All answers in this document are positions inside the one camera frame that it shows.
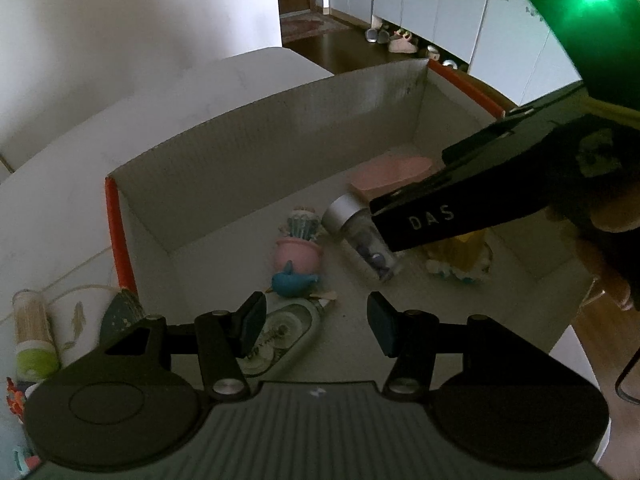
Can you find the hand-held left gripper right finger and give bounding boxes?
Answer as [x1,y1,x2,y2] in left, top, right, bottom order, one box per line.
[367,291,538,403]

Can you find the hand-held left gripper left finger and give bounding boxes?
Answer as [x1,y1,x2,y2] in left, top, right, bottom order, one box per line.
[102,291,267,403]

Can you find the white correction tape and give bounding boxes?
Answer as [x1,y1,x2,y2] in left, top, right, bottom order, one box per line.
[237,299,328,378]

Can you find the blue whale toy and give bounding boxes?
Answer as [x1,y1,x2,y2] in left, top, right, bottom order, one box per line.
[271,260,321,298]

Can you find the yellow figurine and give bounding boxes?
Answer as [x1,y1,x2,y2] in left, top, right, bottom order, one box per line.
[424,232,493,283]

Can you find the pink cactus pot figurine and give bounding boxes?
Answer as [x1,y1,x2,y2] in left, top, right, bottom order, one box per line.
[276,207,323,276]

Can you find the glass bottle with silver cap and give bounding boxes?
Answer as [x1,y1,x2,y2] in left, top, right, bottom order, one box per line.
[321,194,405,281]

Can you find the pink dish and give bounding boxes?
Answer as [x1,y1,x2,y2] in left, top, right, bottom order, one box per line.
[350,156,435,201]

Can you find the red cardboard box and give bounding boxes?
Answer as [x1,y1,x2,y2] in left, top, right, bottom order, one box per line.
[104,57,608,381]

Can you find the orange toy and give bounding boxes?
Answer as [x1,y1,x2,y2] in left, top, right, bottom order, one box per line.
[5,377,28,423]

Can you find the person's right hand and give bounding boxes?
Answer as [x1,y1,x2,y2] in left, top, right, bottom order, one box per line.
[575,210,640,311]

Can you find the printed table mat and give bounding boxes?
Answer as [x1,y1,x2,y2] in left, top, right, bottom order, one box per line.
[0,247,147,480]

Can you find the pink shoes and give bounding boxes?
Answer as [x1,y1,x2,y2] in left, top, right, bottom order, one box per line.
[389,30,419,55]

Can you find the white cabinet unit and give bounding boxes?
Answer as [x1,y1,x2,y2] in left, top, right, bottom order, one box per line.
[327,0,586,96]

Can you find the toothpick container with green cap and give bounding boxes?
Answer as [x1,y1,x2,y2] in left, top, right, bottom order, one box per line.
[12,289,60,378]

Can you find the patterned rug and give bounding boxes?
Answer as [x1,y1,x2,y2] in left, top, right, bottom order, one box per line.
[280,12,346,44]

